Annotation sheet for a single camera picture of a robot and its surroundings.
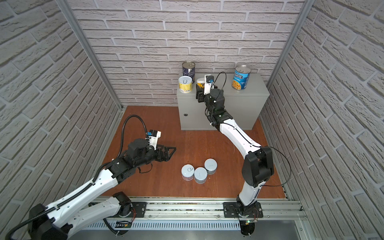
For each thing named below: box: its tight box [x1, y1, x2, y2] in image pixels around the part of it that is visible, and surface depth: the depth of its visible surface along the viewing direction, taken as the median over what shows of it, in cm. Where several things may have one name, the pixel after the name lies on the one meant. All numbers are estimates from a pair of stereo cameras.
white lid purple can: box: [181, 164, 195, 181], surface depth 83 cm
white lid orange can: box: [196, 77, 205, 91], surface depth 75 cm
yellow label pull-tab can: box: [178, 75, 193, 94], surface depth 79 cm
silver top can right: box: [204, 158, 218, 175], surface depth 85 cm
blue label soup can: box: [232, 65, 251, 91], surface depth 79 cm
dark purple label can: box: [182, 61, 196, 84], surface depth 81 cm
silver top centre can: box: [194, 167, 208, 184], surface depth 82 cm
